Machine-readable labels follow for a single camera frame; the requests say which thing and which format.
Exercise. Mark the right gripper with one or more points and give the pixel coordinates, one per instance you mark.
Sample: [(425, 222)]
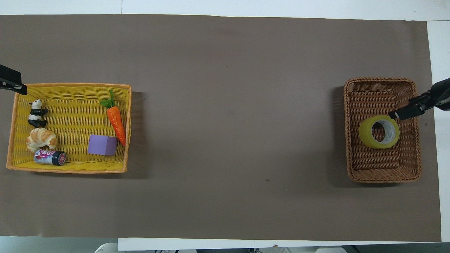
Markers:
[(442, 94)]

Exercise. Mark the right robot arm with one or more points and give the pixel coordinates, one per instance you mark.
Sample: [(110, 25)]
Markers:
[(330, 250)]

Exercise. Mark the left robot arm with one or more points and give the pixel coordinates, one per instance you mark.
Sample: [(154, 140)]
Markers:
[(106, 248)]

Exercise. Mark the yellow tape roll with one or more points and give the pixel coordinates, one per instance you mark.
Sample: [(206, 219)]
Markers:
[(366, 135)]

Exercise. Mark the brown wicker basket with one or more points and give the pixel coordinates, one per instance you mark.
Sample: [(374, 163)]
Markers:
[(379, 163)]

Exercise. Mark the yellow wicker basket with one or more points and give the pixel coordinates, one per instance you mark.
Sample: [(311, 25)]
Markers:
[(74, 116)]

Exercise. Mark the toy carrot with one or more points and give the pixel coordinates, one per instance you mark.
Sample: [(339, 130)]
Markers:
[(116, 121)]

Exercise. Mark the purple cube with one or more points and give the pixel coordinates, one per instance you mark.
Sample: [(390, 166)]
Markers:
[(102, 145)]

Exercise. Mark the small printed can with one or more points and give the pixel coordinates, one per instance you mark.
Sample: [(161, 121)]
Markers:
[(49, 157)]

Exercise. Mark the croissant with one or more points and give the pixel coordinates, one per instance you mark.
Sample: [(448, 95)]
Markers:
[(39, 137)]

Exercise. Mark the panda figurine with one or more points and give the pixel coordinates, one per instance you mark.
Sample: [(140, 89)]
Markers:
[(36, 113)]

